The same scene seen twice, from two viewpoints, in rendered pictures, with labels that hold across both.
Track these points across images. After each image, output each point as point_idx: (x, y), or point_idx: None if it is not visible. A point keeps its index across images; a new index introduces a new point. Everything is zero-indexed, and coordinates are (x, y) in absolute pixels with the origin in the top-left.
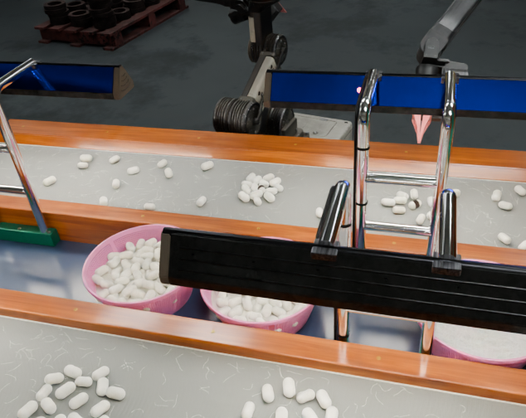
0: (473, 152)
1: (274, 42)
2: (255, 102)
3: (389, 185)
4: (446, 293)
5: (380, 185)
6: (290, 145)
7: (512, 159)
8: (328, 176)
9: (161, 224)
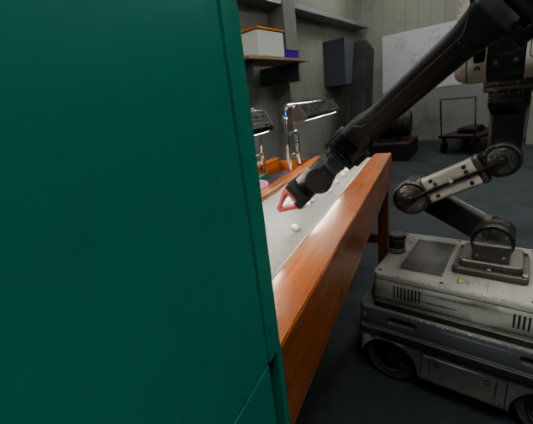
0: (310, 273)
1: (488, 148)
2: (417, 184)
3: (282, 240)
4: None
5: (284, 237)
6: (346, 203)
7: (282, 295)
8: (306, 220)
9: (267, 186)
